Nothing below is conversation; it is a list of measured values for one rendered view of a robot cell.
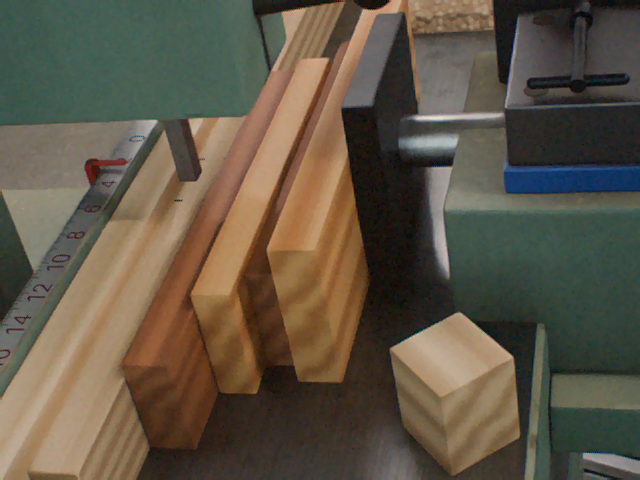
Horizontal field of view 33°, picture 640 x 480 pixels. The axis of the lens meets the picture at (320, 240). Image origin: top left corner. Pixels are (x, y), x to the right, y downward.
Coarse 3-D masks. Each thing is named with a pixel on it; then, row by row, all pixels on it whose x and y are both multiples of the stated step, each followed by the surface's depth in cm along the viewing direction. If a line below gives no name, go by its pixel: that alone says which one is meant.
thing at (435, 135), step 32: (384, 32) 50; (384, 64) 48; (352, 96) 46; (384, 96) 47; (352, 128) 46; (384, 128) 47; (416, 128) 50; (448, 128) 49; (480, 128) 49; (352, 160) 47; (384, 160) 47; (416, 160) 50; (448, 160) 50; (384, 192) 48; (416, 192) 54; (384, 224) 49; (384, 256) 50
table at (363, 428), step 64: (448, 64) 67; (384, 320) 49; (320, 384) 46; (384, 384) 45; (576, 384) 48; (256, 448) 44; (320, 448) 43; (384, 448) 43; (512, 448) 41; (576, 448) 48
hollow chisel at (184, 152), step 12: (180, 120) 49; (168, 132) 50; (180, 132) 50; (180, 144) 50; (192, 144) 51; (180, 156) 51; (192, 156) 51; (180, 168) 51; (192, 168) 51; (180, 180) 51; (192, 180) 51
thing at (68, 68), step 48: (0, 0) 44; (48, 0) 43; (96, 0) 43; (144, 0) 42; (192, 0) 42; (240, 0) 44; (0, 48) 45; (48, 48) 45; (96, 48) 44; (144, 48) 44; (192, 48) 43; (240, 48) 44; (0, 96) 47; (48, 96) 46; (96, 96) 46; (144, 96) 45; (192, 96) 45; (240, 96) 44
